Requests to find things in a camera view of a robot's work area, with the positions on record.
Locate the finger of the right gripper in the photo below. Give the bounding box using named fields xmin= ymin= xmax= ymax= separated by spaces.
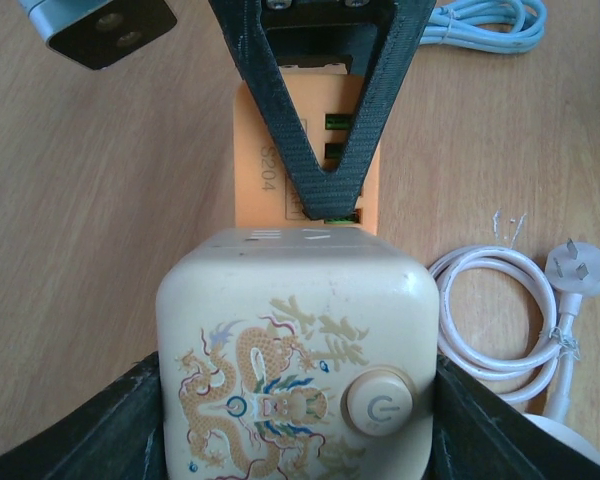
xmin=210 ymin=1 xmax=435 ymax=219

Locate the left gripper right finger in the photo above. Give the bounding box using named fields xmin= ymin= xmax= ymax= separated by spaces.
xmin=432 ymin=355 xmax=600 ymax=479

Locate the pink white coiled cable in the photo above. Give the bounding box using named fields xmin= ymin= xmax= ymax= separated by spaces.
xmin=427 ymin=237 xmax=600 ymax=421

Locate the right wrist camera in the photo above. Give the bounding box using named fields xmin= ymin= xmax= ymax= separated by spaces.
xmin=19 ymin=0 xmax=177 ymax=71

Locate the round pink socket base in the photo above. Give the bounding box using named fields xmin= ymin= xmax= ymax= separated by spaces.
xmin=524 ymin=413 xmax=600 ymax=465

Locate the beige cube dragon adapter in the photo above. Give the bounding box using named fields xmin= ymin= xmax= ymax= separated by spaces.
xmin=156 ymin=227 xmax=439 ymax=479

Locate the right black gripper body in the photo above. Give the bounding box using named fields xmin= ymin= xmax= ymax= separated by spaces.
xmin=264 ymin=1 xmax=395 ymax=75

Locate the light blue cable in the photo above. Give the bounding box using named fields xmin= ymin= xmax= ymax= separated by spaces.
xmin=419 ymin=0 xmax=549 ymax=56

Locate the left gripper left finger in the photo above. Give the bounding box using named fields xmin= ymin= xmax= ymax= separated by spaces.
xmin=0 ymin=352 xmax=166 ymax=479

